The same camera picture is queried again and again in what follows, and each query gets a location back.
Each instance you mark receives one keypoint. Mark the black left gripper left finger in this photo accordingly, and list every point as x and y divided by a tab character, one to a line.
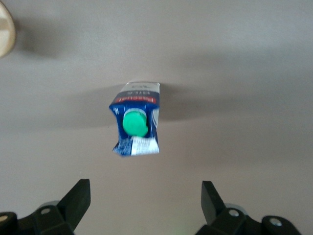
73	203

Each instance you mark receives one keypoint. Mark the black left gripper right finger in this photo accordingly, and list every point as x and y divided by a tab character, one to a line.
212	203

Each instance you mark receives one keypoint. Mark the blue white milk carton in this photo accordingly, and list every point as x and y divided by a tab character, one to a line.
137	100

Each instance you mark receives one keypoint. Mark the brown table cover sheet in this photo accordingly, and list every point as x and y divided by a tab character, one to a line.
220	61

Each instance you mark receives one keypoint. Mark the wooden mug tree stand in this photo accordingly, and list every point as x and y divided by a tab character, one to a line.
6	36

